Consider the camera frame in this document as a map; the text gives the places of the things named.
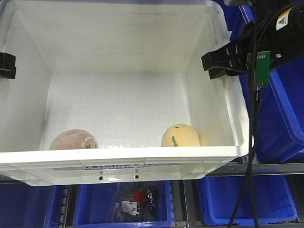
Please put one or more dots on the blue storage bin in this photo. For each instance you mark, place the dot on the blue storage bin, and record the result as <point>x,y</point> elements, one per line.
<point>281,118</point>
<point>24,206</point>

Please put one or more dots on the pinkish beige toy vegetable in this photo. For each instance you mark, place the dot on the pinkish beige toy vegetable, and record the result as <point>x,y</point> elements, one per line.
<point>73,139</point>

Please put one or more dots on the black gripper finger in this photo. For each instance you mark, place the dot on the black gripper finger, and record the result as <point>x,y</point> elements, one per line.
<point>7,73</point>
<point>7,62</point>

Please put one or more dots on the lower right blue bin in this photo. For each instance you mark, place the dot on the lower right blue bin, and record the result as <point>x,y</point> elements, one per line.
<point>218,197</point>

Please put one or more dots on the metal shelf rack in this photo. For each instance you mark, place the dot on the metal shelf rack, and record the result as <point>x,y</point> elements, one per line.
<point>185,200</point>

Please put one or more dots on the white plastic Totelife crate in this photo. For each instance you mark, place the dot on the white plastic Totelife crate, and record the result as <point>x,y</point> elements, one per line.
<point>125,72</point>

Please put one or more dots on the lower middle blue bin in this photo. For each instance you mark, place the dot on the lower middle blue bin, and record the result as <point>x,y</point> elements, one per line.
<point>94,206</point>

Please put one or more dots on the yellow toy potato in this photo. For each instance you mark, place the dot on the yellow toy potato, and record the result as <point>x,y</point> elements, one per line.
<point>180,135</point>

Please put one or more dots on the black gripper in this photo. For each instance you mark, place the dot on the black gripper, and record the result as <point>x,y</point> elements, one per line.
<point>231,59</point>

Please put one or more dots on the green circuit board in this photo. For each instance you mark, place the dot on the green circuit board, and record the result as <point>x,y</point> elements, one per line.
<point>262,70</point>

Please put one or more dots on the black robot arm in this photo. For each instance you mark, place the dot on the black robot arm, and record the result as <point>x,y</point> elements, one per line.
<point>278,28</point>

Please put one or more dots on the plastic bag with black item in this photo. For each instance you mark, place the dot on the plastic bag with black item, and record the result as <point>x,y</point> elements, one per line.
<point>134,202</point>

